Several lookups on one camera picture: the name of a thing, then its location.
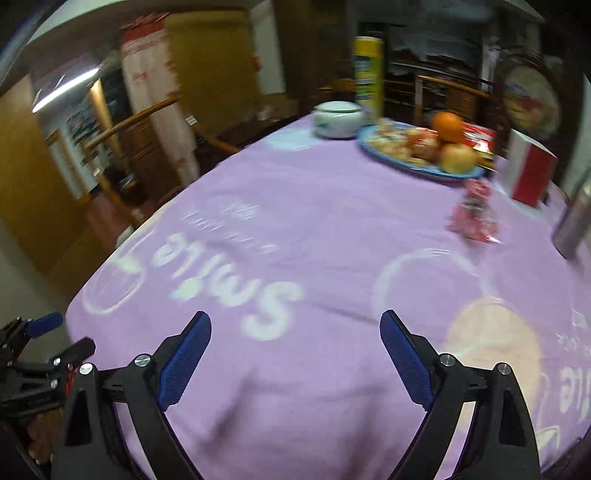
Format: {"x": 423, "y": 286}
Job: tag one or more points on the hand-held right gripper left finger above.
{"x": 184, "y": 364}

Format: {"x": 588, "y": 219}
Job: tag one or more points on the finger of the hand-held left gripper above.
{"x": 74, "y": 351}
{"x": 44, "y": 324}

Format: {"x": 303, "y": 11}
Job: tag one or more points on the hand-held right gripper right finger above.
{"x": 406, "y": 360}

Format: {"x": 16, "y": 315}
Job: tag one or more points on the clear bag of red packets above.
{"x": 475, "y": 214}

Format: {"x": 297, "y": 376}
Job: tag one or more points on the blue oval plate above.
{"x": 392, "y": 159}

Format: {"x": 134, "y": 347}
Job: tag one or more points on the yellow apple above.
{"x": 458, "y": 158}

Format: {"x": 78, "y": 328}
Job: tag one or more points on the pile of walnuts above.
{"x": 392, "y": 147}

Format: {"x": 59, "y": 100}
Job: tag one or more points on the red wrapped pastry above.
{"x": 425, "y": 145}

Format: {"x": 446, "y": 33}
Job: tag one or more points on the steel drinking bottle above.
{"x": 575, "y": 217}

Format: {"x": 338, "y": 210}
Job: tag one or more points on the curved wooden armchair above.
{"x": 138, "y": 120}

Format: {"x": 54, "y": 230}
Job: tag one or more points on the white and red box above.
{"x": 531, "y": 168}

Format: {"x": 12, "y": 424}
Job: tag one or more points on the small red snack packet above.
{"x": 482, "y": 138}

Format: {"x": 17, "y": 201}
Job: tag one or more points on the orange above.
{"x": 447, "y": 127}

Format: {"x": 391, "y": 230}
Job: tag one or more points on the fluorescent tube light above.
{"x": 67, "y": 87}

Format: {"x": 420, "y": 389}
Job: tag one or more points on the white ceramic jar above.
{"x": 337, "y": 121}

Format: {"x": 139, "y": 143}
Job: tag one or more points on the white embroidered curtain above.
{"x": 147, "y": 78}

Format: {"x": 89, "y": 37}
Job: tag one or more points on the wooden chair back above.
{"x": 452, "y": 87}

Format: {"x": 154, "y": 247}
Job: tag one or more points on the tall yellow carton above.
{"x": 368, "y": 76}

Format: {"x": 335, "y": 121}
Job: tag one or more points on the round embroidered table screen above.
{"x": 528, "y": 97}

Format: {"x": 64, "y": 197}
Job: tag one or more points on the yellow wooden door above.
{"x": 212, "y": 60}

